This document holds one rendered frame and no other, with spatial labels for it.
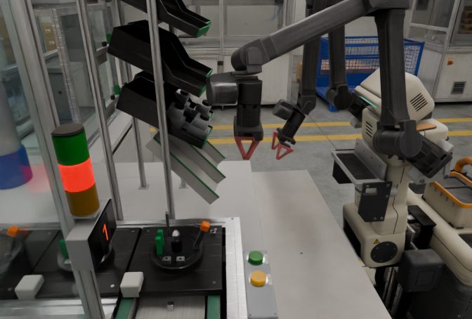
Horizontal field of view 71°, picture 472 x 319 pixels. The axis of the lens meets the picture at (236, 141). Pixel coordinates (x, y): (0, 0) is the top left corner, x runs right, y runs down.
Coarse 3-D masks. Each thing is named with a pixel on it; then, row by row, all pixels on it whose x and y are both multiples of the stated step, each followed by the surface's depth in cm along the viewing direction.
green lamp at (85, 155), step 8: (72, 136) 52; (80, 136) 53; (56, 144) 52; (64, 144) 52; (72, 144) 52; (80, 144) 53; (56, 152) 53; (64, 152) 53; (72, 152) 53; (80, 152) 54; (88, 152) 56; (64, 160) 53; (72, 160) 53; (80, 160) 54
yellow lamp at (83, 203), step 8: (72, 192) 56; (80, 192) 56; (88, 192) 57; (96, 192) 59; (72, 200) 56; (80, 200) 56; (88, 200) 57; (96, 200) 59; (72, 208) 57; (80, 208) 57; (88, 208) 58; (96, 208) 59
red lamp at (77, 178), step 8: (88, 160) 56; (64, 168) 54; (72, 168) 54; (80, 168) 54; (88, 168) 56; (64, 176) 55; (72, 176) 54; (80, 176) 55; (88, 176) 56; (64, 184) 56; (72, 184) 55; (80, 184) 55; (88, 184) 57
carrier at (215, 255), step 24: (168, 216) 91; (144, 240) 95; (168, 240) 92; (192, 240) 92; (216, 240) 95; (144, 264) 86; (168, 264) 83; (192, 264) 84; (216, 264) 86; (120, 288) 78; (144, 288) 79; (168, 288) 79; (192, 288) 79; (216, 288) 79
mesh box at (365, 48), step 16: (320, 48) 523; (352, 48) 457; (368, 48) 459; (416, 48) 468; (320, 64) 527; (352, 64) 466; (368, 64) 469; (416, 64) 477; (320, 80) 530; (352, 80) 476
